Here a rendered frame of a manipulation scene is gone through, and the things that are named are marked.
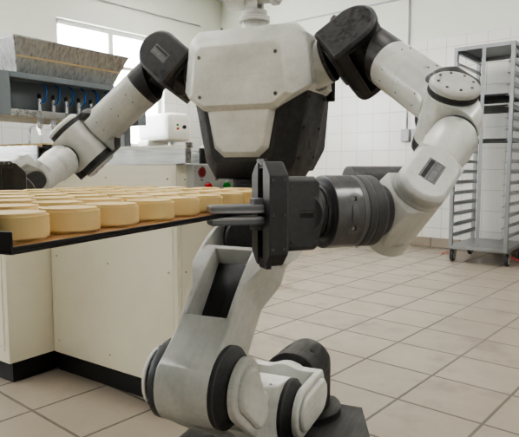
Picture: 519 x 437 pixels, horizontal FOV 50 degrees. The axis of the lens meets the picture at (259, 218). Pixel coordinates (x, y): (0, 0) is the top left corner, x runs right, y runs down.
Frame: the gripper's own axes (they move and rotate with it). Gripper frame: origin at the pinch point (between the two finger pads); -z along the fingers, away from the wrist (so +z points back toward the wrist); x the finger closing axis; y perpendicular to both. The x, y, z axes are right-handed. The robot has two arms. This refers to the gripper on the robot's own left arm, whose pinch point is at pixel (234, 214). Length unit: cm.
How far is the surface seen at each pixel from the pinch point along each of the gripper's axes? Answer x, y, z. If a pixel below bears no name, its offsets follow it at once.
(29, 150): 13, -178, -23
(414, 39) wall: 139, -427, 343
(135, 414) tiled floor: -77, -124, 8
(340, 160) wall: 16, -505, 303
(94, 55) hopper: 54, -192, 3
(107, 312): -47, -148, 2
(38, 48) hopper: 52, -179, -19
